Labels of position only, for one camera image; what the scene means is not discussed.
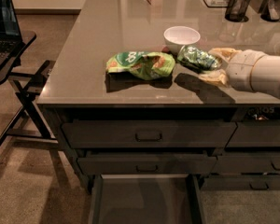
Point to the bottom right drawer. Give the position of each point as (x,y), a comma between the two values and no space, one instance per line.
(241,182)

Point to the top right drawer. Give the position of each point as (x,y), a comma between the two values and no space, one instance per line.
(256,133)

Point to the black mesh cup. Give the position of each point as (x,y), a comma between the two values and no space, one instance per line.
(236,10)
(270,10)

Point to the middle left drawer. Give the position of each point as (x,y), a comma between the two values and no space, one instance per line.
(130,163)

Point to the snack bags in drawer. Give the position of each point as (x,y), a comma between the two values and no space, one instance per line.
(263,113)

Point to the open bottom left drawer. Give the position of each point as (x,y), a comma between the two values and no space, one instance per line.
(146,199)

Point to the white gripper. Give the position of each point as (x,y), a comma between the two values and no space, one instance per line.
(240,71)

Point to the middle right drawer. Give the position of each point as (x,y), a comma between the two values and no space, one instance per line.
(247,163)

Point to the green chip bag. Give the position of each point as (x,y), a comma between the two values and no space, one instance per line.
(142,64)

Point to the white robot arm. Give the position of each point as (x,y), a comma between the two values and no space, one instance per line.
(265,75)

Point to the grey counter cabinet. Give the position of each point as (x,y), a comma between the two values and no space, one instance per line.
(79,88)

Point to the white bowl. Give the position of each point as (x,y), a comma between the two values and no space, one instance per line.
(178,36)

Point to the top left drawer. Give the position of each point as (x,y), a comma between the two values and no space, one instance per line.
(147,133)

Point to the black laptop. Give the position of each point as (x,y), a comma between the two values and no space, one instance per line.
(10,33)

